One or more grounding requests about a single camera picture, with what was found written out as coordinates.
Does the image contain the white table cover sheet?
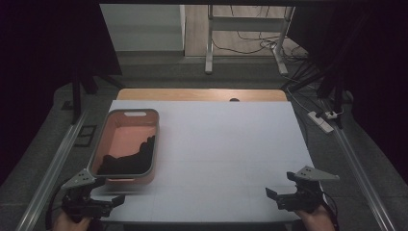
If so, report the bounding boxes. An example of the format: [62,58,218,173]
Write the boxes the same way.
[91,99,318,224]

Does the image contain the black curtain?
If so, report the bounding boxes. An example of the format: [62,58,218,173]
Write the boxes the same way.
[0,0,123,187]
[287,4,408,184]

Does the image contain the person's left hand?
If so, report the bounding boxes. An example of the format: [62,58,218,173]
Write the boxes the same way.
[52,211,94,231]

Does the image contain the black floor cables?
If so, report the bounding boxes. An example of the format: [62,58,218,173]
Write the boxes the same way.
[211,5,321,90]

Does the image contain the person's right hand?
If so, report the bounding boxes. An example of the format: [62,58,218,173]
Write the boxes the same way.
[295,204,337,231]

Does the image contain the white cabinet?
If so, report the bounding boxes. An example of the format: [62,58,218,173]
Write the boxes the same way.
[99,3,187,53]

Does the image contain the wooden table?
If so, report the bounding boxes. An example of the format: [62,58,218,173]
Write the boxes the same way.
[115,88,289,103]

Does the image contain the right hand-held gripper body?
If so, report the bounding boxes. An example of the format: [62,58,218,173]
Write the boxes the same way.
[276,165,341,214]

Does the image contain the white power strip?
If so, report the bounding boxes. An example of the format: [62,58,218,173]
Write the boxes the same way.
[307,110,335,135]

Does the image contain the aluminium rail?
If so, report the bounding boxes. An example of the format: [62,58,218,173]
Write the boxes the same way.
[320,99,398,231]
[14,108,91,231]

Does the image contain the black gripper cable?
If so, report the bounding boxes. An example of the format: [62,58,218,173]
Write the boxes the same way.
[320,190,341,231]
[44,184,70,231]

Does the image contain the white metal desk frame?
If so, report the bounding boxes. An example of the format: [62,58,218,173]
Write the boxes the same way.
[204,4,296,77]

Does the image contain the black floor socket plate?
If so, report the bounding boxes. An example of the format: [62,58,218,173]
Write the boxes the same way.
[74,124,98,148]

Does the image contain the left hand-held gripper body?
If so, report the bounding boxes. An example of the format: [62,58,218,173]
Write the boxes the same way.
[61,167,110,223]

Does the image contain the black stand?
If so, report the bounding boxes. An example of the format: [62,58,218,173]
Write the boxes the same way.
[70,61,83,125]
[316,61,345,130]

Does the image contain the pink basket with grey rim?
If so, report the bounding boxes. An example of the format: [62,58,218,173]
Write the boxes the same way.
[88,108,161,186]

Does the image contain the dark cloth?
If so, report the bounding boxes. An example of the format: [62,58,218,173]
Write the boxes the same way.
[96,135,157,176]

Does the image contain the white plug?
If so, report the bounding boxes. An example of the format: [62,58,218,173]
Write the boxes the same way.
[324,110,344,120]

